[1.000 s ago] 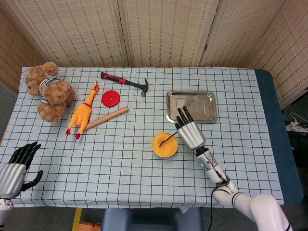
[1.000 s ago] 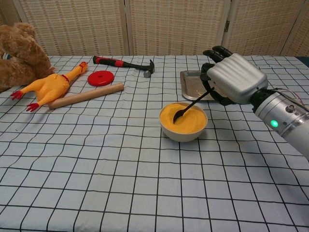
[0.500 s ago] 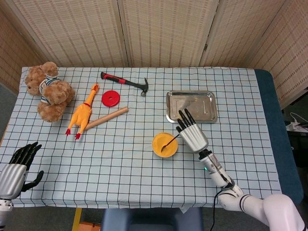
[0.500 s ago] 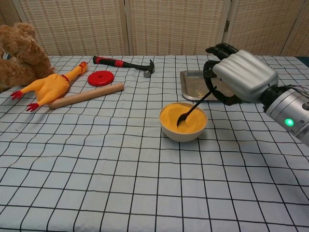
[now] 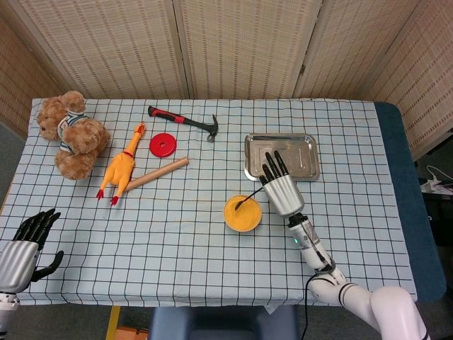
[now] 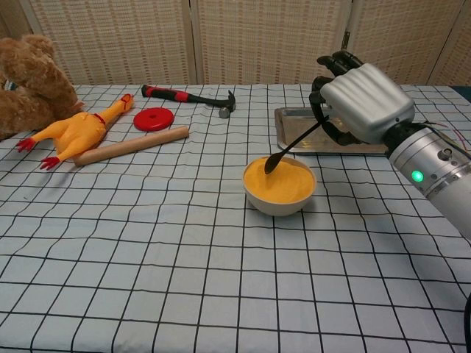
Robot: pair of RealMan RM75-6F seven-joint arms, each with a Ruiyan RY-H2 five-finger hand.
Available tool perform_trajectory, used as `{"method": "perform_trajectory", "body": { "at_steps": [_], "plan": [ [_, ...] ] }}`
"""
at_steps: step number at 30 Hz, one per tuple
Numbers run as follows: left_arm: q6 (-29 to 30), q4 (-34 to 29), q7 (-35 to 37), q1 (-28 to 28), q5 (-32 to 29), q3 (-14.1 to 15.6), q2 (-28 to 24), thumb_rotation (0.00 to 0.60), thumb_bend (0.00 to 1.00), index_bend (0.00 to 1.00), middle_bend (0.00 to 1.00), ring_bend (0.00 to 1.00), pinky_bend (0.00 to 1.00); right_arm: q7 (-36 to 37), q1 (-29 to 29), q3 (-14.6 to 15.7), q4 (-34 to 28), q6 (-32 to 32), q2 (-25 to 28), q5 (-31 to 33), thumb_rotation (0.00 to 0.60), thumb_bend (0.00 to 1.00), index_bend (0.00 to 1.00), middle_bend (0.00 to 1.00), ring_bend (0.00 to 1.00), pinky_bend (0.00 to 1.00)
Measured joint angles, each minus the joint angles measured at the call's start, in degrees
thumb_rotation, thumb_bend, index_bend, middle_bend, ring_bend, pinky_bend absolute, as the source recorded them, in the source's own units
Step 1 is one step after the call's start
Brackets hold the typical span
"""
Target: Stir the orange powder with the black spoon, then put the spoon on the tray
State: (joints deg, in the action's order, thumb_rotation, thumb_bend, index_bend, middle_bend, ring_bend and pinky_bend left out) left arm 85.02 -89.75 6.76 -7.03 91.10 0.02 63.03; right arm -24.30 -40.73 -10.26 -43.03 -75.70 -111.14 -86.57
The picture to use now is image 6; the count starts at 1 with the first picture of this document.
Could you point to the orange powder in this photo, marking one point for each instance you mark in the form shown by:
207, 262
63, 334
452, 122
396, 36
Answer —
290, 184

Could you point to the blue padded table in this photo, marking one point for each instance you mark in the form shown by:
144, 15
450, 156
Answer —
463, 92

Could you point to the brown teddy bear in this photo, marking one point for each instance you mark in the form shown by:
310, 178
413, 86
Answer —
33, 92

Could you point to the stainless steel tray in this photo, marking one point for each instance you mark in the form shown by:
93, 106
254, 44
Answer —
294, 125

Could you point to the yellow rubber chicken toy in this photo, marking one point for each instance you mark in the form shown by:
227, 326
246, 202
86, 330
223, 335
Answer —
79, 132

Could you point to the beige folding screen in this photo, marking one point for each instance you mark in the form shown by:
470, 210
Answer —
257, 40

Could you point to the red round disc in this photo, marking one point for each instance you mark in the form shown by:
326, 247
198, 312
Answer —
145, 121

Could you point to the wooden rolling stick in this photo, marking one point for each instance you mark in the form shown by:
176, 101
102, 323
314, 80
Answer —
140, 145

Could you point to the red black claw hammer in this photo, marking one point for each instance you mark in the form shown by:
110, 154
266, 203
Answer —
173, 95

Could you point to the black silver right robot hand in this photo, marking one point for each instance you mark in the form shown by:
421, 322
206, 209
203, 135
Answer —
371, 103

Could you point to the black spoon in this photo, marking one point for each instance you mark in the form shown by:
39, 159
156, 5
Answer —
272, 162

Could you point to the light blue checkered tablecloth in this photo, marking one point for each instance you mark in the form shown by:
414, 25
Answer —
165, 257

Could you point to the white bowl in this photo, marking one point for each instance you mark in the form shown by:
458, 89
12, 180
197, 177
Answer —
279, 207

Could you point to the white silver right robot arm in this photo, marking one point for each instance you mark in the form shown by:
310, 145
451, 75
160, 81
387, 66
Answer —
434, 176

